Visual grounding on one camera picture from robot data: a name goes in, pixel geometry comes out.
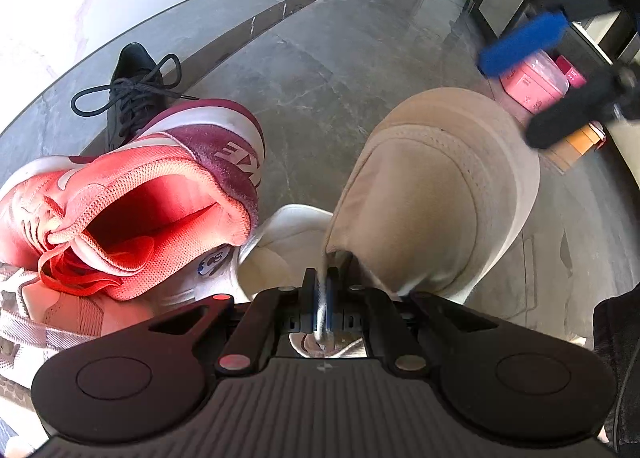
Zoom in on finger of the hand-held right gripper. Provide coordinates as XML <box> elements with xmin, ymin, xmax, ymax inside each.
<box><xmin>526</xmin><ymin>63</ymin><xmax>640</xmax><ymax>150</ymax></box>
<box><xmin>477</xmin><ymin>0</ymin><xmax>640</xmax><ymax>75</ymax></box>

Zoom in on pink storage box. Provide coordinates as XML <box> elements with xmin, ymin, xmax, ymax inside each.
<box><xmin>500</xmin><ymin>49</ymin><xmax>571</xmax><ymax>114</ymax></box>

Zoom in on coral red sneaker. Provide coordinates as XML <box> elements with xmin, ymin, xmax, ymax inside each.
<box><xmin>0</xmin><ymin>99</ymin><xmax>266</xmax><ymax>301</ymax></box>

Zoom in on black leather lace-up shoe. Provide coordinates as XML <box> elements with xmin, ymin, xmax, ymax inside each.
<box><xmin>71</xmin><ymin>42</ymin><xmax>198</xmax><ymax>159</ymax></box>

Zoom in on person's dark trousers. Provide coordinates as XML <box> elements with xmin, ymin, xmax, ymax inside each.
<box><xmin>592</xmin><ymin>283</ymin><xmax>640</xmax><ymax>458</ymax></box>

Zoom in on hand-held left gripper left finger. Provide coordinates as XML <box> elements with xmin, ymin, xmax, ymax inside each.
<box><xmin>149</xmin><ymin>269</ymin><xmax>318</xmax><ymax>375</ymax></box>

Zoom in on white mesh sneaker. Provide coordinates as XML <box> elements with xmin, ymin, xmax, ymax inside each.
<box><xmin>0</xmin><ymin>260</ymin><xmax>156</xmax><ymax>444</ymax></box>

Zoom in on white dog-print strap sandal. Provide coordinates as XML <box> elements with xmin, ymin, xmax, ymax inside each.
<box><xmin>165</xmin><ymin>204</ymin><xmax>371</xmax><ymax>360</ymax></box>

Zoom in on magenta packet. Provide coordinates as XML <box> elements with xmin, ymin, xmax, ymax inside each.
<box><xmin>555</xmin><ymin>55</ymin><xmax>587</xmax><ymax>89</ymax></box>

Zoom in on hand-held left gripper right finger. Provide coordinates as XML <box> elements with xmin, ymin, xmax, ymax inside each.
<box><xmin>326</xmin><ymin>265</ymin><xmax>496</xmax><ymax>374</ymax></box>

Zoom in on beige canvas lace-up shoe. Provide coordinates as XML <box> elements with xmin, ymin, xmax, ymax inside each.
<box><xmin>320</xmin><ymin>87</ymin><xmax>542</xmax><ymax>304</ymax></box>

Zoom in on orange box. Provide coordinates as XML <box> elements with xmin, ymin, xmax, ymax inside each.
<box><xmin>547</xmin><ymin>122</ymin><xmax>608</xmax><ymax>174</ymax></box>

